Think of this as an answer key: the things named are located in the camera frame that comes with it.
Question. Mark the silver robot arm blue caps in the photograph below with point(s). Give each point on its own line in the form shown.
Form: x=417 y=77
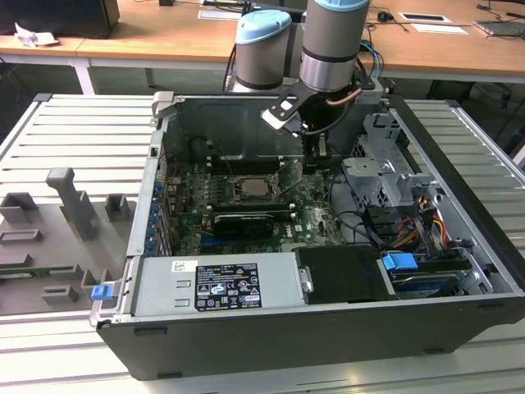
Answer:
x=332 y=41

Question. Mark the black RAM slot bank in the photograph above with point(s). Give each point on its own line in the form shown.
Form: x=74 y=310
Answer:
x=246 y=209
x=246 y=163

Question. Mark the CPU socket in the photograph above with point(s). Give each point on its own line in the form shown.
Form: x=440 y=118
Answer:
x=238 y=193

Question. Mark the grey metal drive cage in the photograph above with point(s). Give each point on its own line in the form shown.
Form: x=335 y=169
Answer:
x=369 y=176

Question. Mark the green motherboard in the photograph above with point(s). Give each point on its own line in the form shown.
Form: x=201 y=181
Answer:
x=316 y=221

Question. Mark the black computer mouse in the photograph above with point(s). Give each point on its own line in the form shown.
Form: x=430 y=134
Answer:
x=384 y=16

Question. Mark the white paper sheet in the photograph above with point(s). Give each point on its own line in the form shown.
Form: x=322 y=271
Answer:
x=441 y=29

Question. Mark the black plastic shroud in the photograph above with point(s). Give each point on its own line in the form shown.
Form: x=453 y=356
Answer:
x=340 y=275

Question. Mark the grey case corner latch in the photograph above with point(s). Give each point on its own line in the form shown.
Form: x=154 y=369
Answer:
x=163 y=104

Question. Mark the hard disk in blue carrier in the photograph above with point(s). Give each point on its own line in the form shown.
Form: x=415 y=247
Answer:
x=400 y=261

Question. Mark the wooden desk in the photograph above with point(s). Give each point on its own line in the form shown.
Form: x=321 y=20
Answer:
x=164 y=37

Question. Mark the grey laptop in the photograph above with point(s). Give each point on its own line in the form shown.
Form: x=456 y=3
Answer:
x=502 y=28

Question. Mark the black open PC case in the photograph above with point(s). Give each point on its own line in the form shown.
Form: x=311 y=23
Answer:
x=287 y=344

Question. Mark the grey power supply unit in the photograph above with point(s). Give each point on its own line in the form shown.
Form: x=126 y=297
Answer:
x=160 y=287

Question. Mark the blue case latch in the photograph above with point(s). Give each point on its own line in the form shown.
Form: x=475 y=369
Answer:
x=101 y=293

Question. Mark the black box on desk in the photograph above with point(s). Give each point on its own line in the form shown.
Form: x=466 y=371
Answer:
x=57 y=16

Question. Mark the grey parts rack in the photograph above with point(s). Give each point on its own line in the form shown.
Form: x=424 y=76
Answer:
x=45 y=230

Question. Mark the crumpled white paper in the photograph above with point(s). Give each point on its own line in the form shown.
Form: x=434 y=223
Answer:
x=33 y=37

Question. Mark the green RAM stick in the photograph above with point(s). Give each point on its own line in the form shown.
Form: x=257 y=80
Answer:
x=33 y=271

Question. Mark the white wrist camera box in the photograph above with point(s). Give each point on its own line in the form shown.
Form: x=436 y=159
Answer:
x=279 y=115

